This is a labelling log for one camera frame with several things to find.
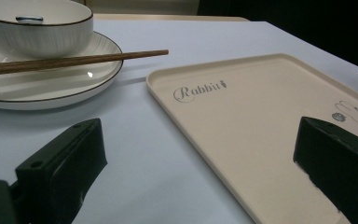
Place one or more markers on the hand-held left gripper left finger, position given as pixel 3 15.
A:
pixel 59 174

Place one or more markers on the brown wooden chopstick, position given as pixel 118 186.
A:
pixel 59 62

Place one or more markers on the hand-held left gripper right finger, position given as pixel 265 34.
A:
pixel 338 161

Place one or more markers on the white black-rimmed plate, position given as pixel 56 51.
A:
pixel 59 84

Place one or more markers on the white ribbed bowl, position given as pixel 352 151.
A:
pixel 43 34

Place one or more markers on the beige plastic tray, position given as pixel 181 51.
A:
pixel 254 124

